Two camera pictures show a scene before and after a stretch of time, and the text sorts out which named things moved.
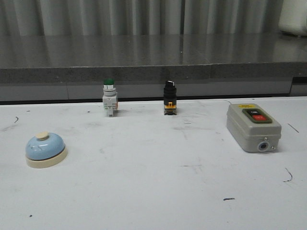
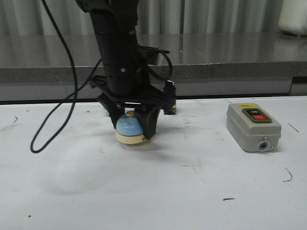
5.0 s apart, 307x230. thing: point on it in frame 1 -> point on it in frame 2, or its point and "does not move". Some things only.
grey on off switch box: (254, 129) does not move
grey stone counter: (72, 68) does not move
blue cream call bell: (45, 150) -> (128, 130)
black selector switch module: (170, 98) does not move
